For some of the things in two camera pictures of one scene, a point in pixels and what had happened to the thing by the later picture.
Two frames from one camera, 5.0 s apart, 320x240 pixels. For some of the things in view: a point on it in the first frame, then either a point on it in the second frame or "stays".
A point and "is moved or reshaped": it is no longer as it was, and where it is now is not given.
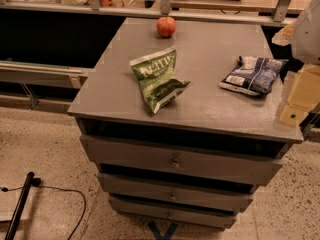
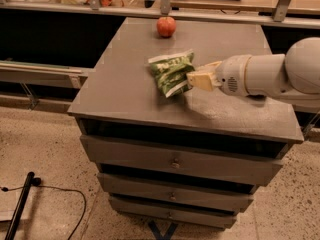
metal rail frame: x=281 y=17 stays
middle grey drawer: x=195 y=194 stays
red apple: x=166 y=26 stays
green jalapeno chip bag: x=154 y=73 is moved or reshaped
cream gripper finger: x=284 y=35 -> x=209 y=68
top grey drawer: x=182 y=160 stays
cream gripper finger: x=304 y=94 -> x=203 y=80
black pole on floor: x=30 y=182 stays
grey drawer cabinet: x=195 y=163 stays
